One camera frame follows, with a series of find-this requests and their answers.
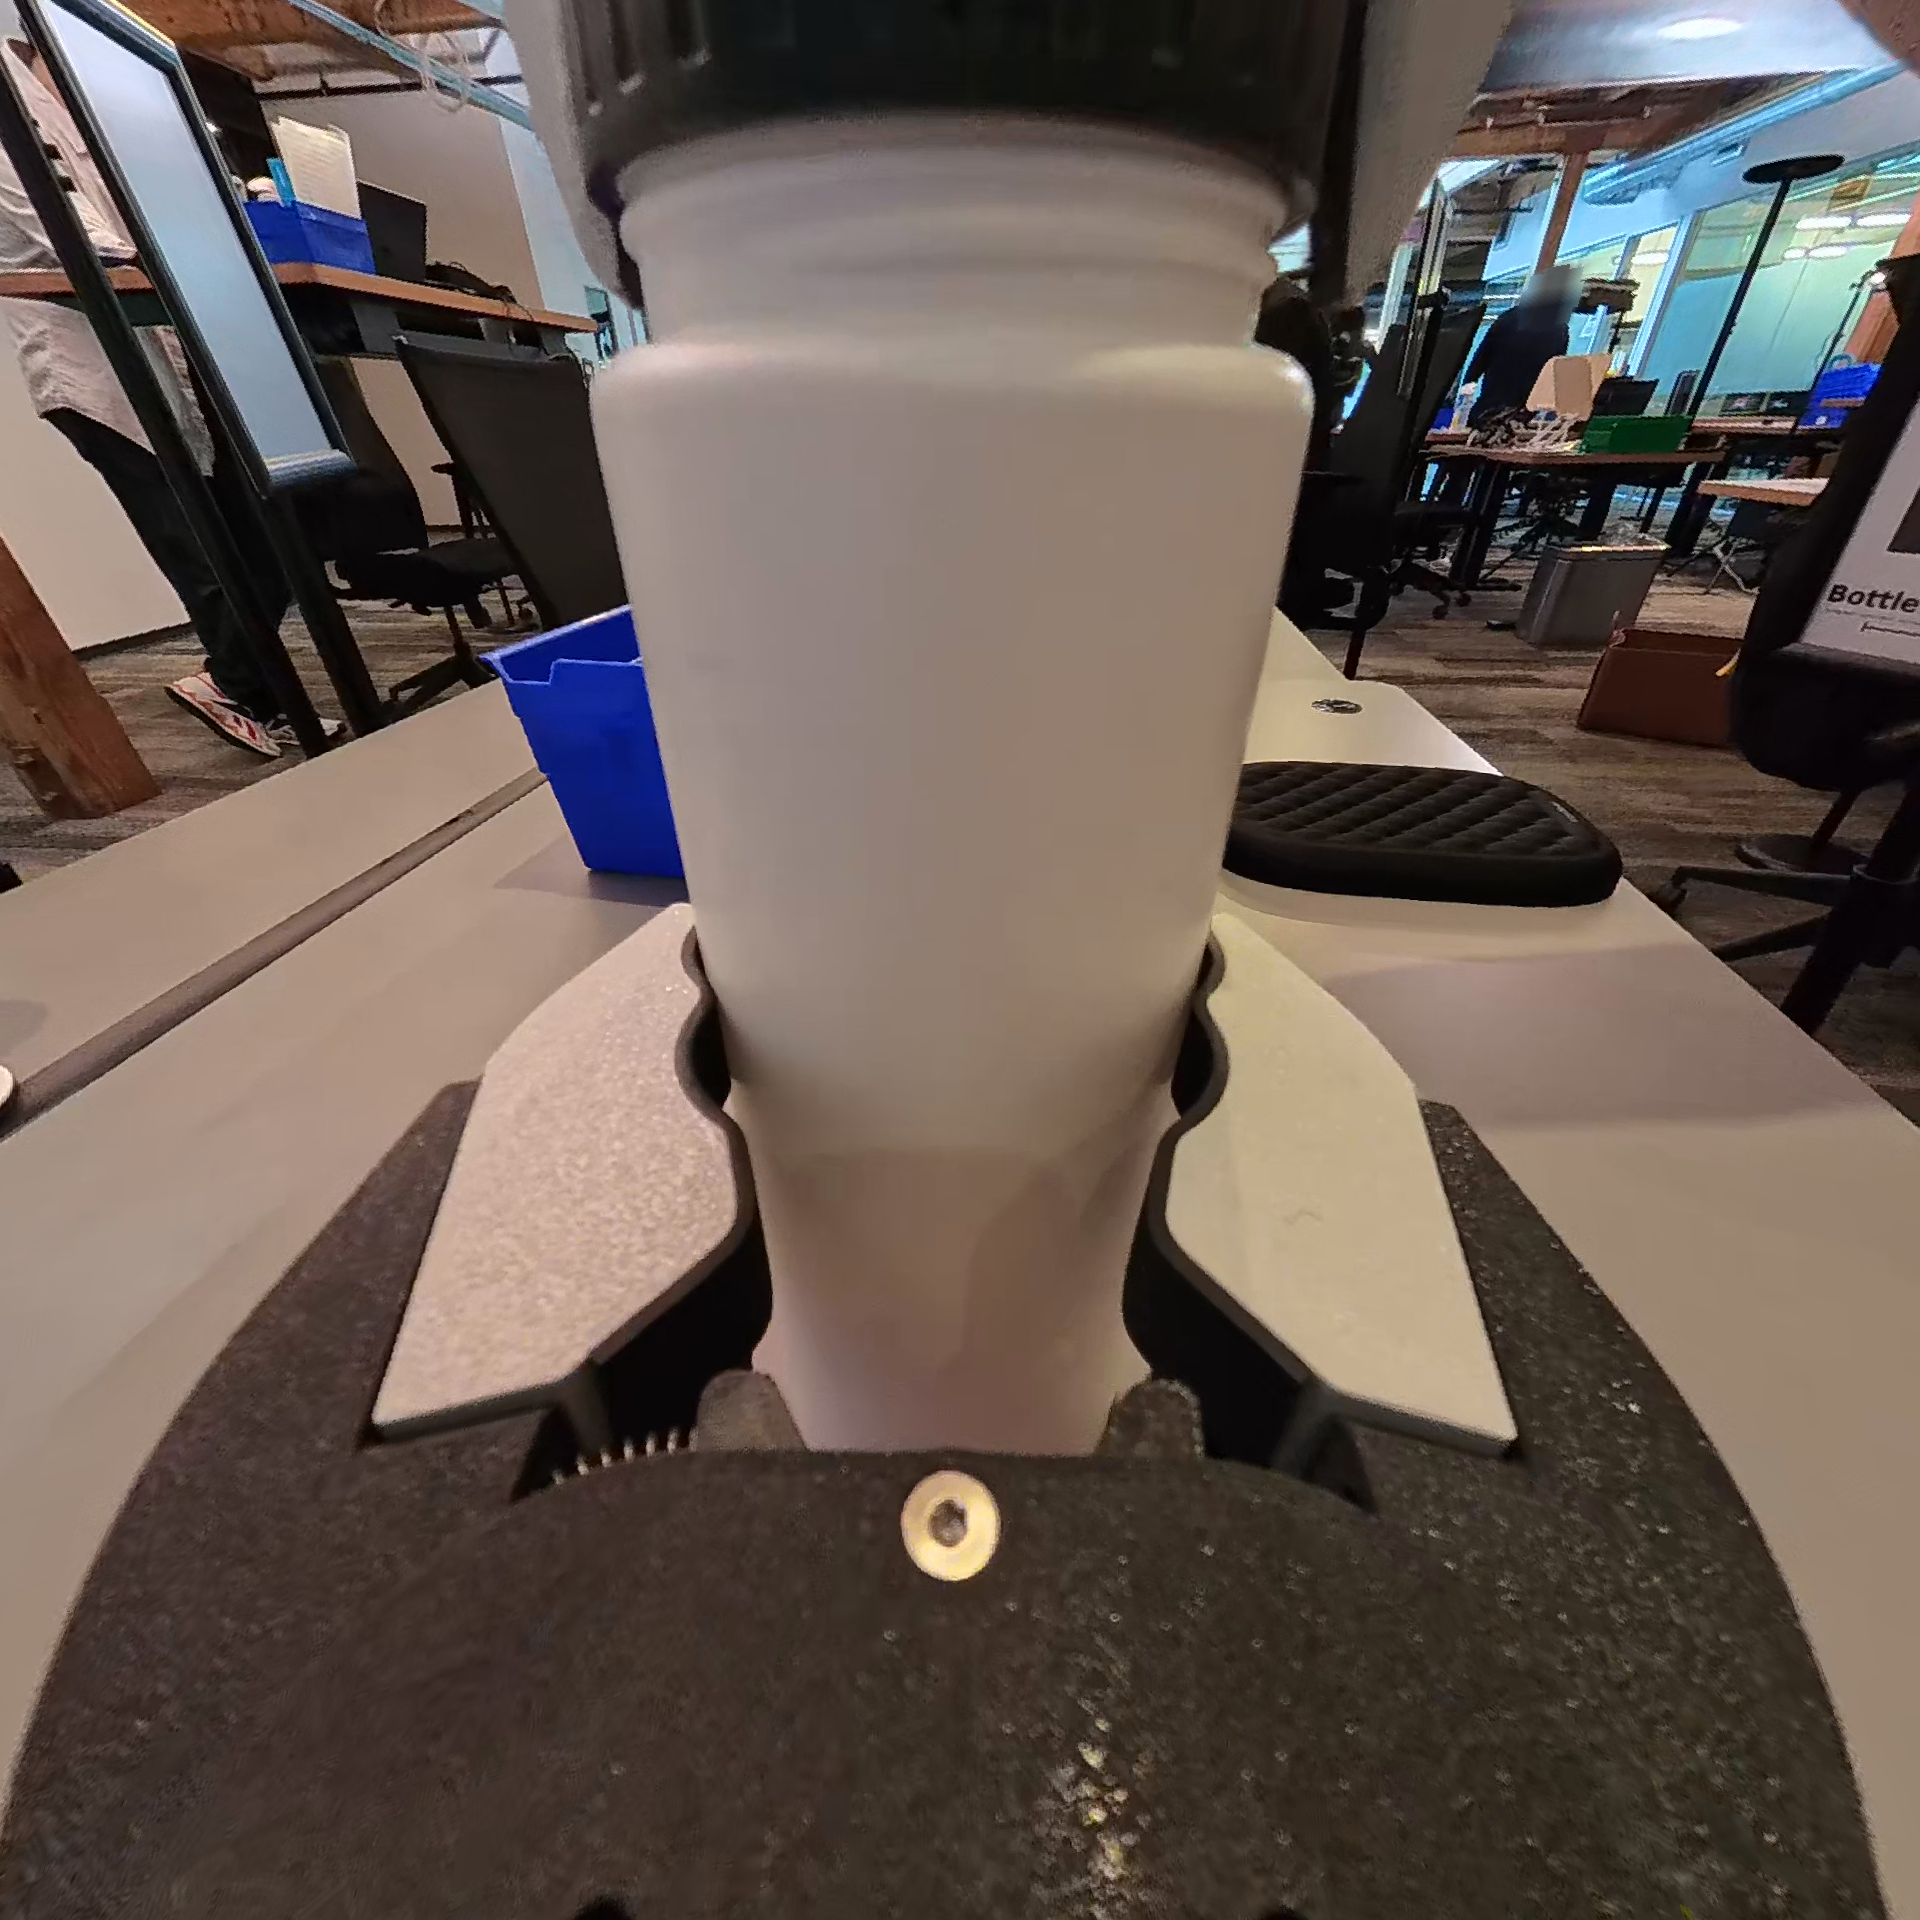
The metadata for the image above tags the brown cardboard box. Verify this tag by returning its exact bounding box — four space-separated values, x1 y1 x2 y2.
1575 626 1745 750

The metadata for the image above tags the black bottle lid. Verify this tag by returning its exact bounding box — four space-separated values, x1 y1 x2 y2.
577 0 1353 232

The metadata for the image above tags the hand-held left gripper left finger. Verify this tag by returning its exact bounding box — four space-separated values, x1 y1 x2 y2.
369 902 776 1488

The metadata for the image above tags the black floor lamp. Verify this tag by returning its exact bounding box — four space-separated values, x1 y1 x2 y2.
1680 150 1847 423

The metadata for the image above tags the white sign with black square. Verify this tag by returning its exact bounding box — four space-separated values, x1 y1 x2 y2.
1809 405 1920 669

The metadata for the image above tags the wooden post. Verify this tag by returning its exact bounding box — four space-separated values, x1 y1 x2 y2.
0 540 161 824

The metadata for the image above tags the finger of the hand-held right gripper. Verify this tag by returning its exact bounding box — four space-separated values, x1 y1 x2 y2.
504 0 649 303
1303 0 1517 296

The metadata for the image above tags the blue plastic bin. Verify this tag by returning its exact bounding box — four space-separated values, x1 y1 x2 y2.
244 199 378 277
480 603 689 880

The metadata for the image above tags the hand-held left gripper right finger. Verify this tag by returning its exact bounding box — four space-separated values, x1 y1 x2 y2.
1125 915 1520 1501

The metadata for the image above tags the white plastic bottle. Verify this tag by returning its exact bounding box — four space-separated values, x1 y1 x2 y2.
589 118 1319 1454

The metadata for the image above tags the wooden table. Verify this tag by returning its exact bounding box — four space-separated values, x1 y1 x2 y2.
0 262 601 362
1425 427 1728 594

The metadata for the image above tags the black framed sign easel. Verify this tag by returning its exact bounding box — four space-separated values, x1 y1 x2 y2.
0 0 393 735

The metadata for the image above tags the black office chair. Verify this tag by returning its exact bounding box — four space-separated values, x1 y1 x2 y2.
399 334 634 634
307 358 528 706
1664 374 1920 1037
1282 286 1489 676

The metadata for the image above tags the grey metal box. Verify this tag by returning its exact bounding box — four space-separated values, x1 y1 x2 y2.
1517 540 1671 650

